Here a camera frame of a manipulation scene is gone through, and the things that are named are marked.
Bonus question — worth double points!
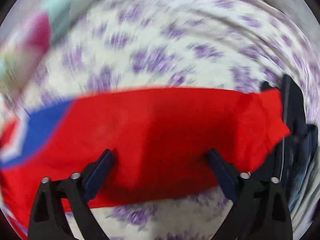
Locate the red pants with blue-white stripe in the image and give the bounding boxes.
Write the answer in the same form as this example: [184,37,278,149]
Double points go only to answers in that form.
[1,88,290,239]

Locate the dark folded pants stack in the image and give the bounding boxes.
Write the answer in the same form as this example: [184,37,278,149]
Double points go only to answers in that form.
[260,74,320,205]

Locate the purple floral bed sheet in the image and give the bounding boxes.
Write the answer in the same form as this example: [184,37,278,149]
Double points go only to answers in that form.
[1,0,319,239]

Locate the grey folded garment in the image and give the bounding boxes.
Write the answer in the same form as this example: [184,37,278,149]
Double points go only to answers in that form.
[291,147,319,239]

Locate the folded teal pink floral quilt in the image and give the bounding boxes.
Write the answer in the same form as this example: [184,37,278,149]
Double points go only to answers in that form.
[0,0,101,95]

